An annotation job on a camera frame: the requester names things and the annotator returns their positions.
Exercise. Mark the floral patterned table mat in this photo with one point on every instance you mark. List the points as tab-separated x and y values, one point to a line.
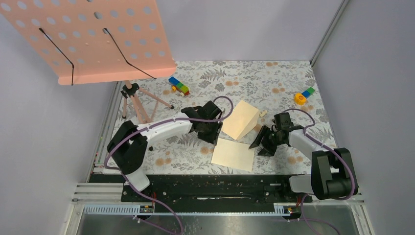
267	85

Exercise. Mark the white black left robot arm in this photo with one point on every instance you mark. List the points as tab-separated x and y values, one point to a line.
130	143

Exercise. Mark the yellow blue green toy blocks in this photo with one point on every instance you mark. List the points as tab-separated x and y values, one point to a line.
301	98

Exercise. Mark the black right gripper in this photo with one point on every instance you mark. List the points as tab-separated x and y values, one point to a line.
268	150

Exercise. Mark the multicolour toy block car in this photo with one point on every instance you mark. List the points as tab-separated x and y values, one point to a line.
179	86

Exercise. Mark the small cream crumb piece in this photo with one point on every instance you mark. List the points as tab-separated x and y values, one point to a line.
263	113

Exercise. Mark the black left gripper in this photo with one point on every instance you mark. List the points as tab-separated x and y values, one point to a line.
212	138

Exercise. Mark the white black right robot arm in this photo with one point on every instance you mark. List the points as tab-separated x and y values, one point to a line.
332	174

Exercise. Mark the pink tripod music stand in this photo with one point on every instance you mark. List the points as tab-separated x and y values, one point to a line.
97	41

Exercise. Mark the aluminium frame rail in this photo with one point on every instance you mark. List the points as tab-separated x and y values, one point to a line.
105	198

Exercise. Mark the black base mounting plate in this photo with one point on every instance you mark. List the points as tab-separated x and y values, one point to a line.
208	193

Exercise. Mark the cream envelope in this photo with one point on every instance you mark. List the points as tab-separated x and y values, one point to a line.
241	121

